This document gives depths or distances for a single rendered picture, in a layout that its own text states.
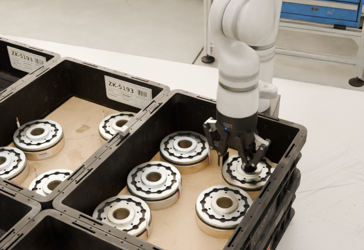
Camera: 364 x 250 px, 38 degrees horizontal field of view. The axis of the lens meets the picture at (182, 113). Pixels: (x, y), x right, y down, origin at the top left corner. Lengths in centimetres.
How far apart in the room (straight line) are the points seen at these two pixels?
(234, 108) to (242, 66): 8
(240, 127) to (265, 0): 23
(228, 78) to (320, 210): 43
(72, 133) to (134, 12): 259
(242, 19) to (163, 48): 243
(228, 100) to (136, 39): 249
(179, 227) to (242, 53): 32
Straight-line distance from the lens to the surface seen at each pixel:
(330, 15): 286
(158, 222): 98
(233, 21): 85
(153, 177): 103
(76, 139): 118
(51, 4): 398
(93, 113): 125
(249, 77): 90
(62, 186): 92
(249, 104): 92
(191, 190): 103
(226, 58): 89
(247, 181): 101
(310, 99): 154
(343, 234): 117
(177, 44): 329
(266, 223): 97
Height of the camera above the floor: 154
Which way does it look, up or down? 35 degrees down
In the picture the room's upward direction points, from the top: 1 degrees counter-clockwise
